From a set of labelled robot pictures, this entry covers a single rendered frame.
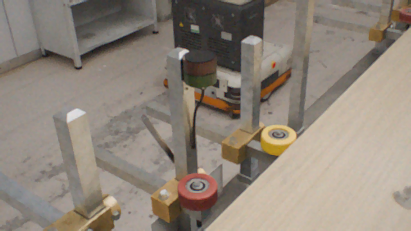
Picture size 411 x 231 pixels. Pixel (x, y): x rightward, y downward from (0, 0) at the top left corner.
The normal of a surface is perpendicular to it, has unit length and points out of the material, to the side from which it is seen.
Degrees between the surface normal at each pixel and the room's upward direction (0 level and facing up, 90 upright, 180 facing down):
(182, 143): 90
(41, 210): 0
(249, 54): 90
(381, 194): 0
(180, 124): 90
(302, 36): 90
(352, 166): 0
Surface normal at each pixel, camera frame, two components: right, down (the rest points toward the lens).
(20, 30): 0.80, 0.29
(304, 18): -0.60, 0.44
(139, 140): -0.03, -0.85
